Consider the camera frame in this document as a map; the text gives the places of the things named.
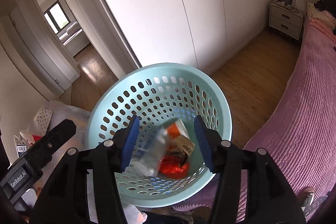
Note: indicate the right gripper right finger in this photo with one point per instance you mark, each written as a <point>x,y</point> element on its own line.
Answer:
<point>270,198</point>

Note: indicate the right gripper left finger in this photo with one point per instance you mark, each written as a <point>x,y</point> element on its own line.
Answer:
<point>63,199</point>

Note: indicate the clear plastic bottle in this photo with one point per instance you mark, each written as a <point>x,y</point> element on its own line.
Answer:
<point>149,151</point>

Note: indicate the orange crumpled trash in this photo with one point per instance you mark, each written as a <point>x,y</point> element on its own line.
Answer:
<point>171,167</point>

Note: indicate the large white milk carton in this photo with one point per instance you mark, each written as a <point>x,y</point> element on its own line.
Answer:
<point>21,149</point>

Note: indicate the red panda paper cup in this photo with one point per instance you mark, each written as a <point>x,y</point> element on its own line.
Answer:
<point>26,138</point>

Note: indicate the pink bed cover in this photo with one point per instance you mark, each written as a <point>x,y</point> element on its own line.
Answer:
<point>300,134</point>

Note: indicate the polka dot cloth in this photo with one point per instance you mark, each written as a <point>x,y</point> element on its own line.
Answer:
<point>42,120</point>

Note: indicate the mint green perforated basket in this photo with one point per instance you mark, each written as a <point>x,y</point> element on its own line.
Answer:
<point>159,95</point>

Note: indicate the orange white box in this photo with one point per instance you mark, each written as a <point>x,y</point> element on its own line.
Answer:
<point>175,130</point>

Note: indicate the far room bed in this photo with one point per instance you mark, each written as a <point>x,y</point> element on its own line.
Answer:
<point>74,39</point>

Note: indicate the far room window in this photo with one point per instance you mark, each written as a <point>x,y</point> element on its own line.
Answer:
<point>56,17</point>

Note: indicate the white nightstand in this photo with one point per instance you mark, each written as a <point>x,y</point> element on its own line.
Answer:
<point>288,20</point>

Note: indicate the clothes pile on bed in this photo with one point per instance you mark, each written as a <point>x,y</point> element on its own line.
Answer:
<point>322,14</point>

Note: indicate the white wardrobe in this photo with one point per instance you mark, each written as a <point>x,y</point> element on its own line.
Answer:
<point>178,3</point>

